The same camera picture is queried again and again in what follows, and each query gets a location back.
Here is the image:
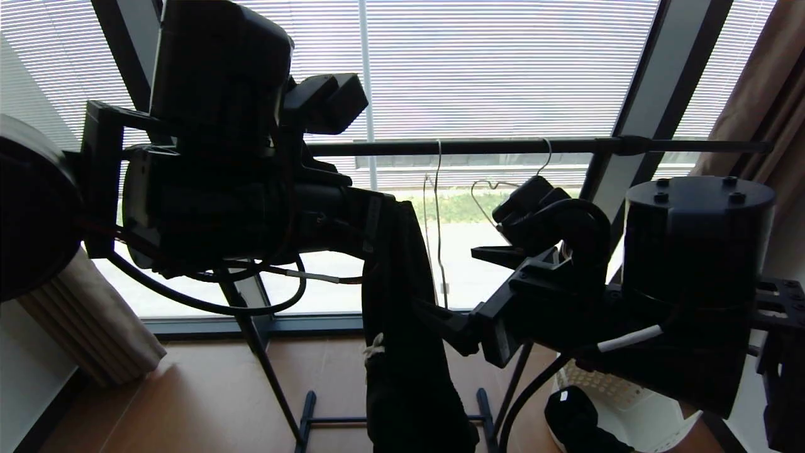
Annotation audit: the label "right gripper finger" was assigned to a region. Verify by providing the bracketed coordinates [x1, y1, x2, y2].
[470, 245, 536, 271]
[414, 299, 486, 357]

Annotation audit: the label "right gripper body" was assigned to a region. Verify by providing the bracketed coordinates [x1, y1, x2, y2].
[480, 250, 625, 370]

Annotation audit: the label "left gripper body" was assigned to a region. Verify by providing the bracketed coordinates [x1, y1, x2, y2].
[294, 182, 395, 260]

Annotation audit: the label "black shorts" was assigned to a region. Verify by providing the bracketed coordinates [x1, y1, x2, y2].
[362, 195, 479, 453]

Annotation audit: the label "pink clothes hanger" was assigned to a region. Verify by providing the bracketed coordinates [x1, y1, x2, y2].
[470, 138, 554, 246]
[423, 140, 451, 310]

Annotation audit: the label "heap of black clothes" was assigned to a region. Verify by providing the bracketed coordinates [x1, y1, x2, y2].
[544, 386, 636, 453]

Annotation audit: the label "black clothes rack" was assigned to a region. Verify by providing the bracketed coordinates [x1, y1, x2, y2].
[217, 135, 773, 453]

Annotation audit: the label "white laundry basket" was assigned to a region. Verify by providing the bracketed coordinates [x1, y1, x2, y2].
[550, 359, 702, 453]

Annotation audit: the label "window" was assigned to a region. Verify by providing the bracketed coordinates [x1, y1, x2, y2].
[0, 0, 780, 340]

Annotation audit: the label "brown curtain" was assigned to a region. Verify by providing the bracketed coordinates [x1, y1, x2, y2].
[689, 0, 805, 208]
[16, 249, 169, 386]

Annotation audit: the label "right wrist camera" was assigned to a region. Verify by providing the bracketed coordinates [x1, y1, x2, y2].
[492, 175, 612, 284]

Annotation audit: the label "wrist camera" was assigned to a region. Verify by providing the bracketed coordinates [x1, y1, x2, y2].
[492, 175, 612, 284]
[282, 72, 370, 186]

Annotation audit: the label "black cable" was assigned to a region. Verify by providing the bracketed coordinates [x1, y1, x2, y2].
[107, 249, 308, 316]
[497, 324, 664, 453]

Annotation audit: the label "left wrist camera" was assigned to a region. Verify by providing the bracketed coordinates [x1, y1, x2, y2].
[282, 72, 370, 186]

